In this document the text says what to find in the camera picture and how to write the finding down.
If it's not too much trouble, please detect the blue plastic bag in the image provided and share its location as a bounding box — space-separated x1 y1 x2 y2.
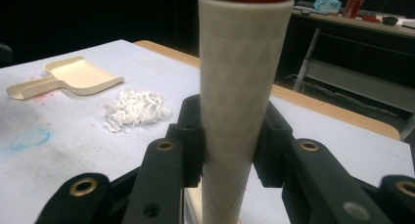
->
313 0 343 14

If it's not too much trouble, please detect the white metal desk leg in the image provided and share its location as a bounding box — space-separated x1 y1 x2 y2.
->
293 27 321 93

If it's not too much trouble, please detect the wooden desk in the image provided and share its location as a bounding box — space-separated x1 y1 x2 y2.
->
291 7 415 40

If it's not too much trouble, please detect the black computer mouse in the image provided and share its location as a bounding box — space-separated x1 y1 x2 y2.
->
381 16 400 26

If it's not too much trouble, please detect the grey metal-frame side table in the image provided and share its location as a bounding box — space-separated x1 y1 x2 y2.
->
303 58 415 113

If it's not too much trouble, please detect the white cylindrical handle red cap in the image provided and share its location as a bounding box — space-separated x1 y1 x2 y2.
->
198 0 298 224

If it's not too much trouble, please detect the pile of white paper shreds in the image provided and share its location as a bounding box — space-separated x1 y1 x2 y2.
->
102 88 172 134

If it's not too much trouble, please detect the cream plastic dustpan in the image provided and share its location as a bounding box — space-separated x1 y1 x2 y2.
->
5 56 125 102

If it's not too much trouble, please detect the red drink can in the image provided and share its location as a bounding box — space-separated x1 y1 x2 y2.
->
342 0 367 20

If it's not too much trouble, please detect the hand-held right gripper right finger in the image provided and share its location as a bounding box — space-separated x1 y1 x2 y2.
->
254 101 392 224

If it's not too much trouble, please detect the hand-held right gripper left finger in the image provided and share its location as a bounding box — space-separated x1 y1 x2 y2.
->
121 94 206 224

